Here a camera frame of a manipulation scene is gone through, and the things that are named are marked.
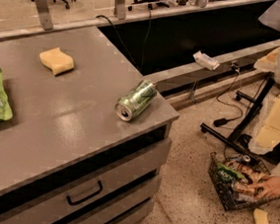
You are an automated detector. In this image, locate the person's hand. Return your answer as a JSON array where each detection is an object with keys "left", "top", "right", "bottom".
[{"left": 248, "top": 176, "right": 280, "bottom": 199}]

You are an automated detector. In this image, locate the green soda can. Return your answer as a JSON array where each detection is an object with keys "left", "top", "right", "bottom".
[{"left": 115, "top": 80, "right": 157, "bottom": 121}]

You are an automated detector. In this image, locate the yellow sponge on floor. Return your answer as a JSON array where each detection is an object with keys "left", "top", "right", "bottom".
[{"left": 252, "top": 208, "right": 269, "bottom": 224}]

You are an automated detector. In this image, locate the green bag in basket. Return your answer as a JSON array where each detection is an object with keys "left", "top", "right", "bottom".
[{"left": 217, "top": 163, "right": 247, "bottom": 183}]

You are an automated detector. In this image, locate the black rolling stand base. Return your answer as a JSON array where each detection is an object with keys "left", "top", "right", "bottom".
[{"left": 200, "top": 75, "right": 275, "bottom": 163}]

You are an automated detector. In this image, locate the white packet on ledge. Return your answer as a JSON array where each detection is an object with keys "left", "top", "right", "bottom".
[{"left": 193, "top": 51, "right": 220, "bottom": 70}]

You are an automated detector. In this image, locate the yellow sponge on table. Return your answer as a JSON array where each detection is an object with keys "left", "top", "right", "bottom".
[{"left": 39, "top": 47, "right": 74, "bottom": 75}]

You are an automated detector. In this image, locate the black wire basket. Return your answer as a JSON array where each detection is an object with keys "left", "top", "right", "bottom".
[{"left": 208, "top": 152, "right": 280, "bottom": 211}]

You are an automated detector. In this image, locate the black power cable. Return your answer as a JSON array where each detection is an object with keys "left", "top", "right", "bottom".
[{"left": 212, "top": 60, "right": 248, "bottom": 130}]

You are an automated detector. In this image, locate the black drawer handle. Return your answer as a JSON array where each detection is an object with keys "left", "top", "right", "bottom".
[{"left": 66, "top": 181, "right": 104, "bottom": 206}]

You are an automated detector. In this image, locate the metal post centre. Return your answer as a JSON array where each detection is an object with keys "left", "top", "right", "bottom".
[{"left": 113, "top": 0, "right": 126, "bottom": 20}]

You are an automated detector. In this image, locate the metal post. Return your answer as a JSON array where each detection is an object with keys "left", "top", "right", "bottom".
[
  {"left": 113, "top": 0, "right": 126, "bottom": 20},
  {"left": 34, "top": 0, "right": 53, "bottom": 31}
]

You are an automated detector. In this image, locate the metal post left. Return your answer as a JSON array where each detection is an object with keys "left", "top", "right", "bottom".
[{"left": 34, "top": 0, "right": 53, "bottom": 31}]

